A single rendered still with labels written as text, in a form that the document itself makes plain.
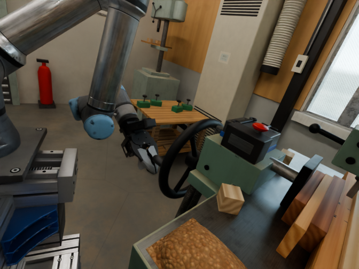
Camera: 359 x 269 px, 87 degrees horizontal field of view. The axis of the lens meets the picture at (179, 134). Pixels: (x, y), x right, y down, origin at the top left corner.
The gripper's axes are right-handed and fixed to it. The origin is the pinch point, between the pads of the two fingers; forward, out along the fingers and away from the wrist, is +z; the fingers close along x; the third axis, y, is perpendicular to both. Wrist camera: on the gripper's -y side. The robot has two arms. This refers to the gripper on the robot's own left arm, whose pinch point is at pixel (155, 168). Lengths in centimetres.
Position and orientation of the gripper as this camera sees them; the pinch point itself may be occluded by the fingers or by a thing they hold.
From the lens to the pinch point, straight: 59.8
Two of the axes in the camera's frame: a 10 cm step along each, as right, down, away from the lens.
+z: 4.6, 8.3, -3.1
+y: -5.3, 5.4, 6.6
